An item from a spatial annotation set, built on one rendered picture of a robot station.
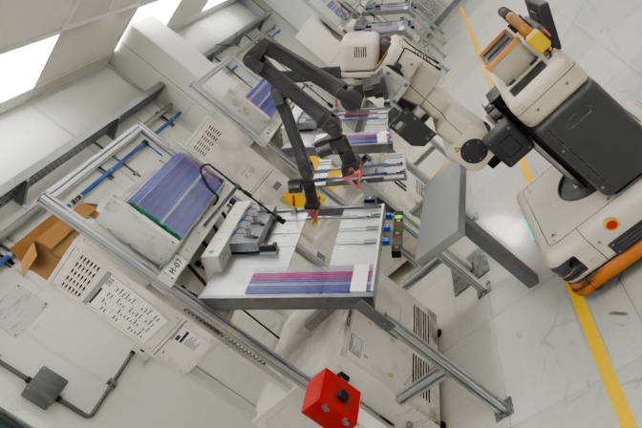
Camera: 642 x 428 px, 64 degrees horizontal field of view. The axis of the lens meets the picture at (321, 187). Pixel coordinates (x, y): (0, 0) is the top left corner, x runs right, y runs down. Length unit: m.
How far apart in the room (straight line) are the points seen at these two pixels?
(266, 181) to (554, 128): 2.06
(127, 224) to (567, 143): 1.69
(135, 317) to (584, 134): 1.88
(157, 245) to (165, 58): 3.55
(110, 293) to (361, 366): 1.08
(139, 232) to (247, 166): 1.39
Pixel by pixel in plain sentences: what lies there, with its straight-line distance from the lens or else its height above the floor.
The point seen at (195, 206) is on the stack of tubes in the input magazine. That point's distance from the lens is 2.40.
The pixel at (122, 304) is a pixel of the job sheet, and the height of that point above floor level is 1.41.
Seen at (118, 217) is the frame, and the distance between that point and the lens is 2.24.
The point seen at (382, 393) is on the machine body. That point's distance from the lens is 2.32.
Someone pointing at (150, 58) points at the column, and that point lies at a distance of 5.65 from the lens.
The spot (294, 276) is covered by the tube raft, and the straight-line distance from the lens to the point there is 2.13.
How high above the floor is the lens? 1.45
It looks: 10 degrees down
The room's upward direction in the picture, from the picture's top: 52 degrees counter-clockwise
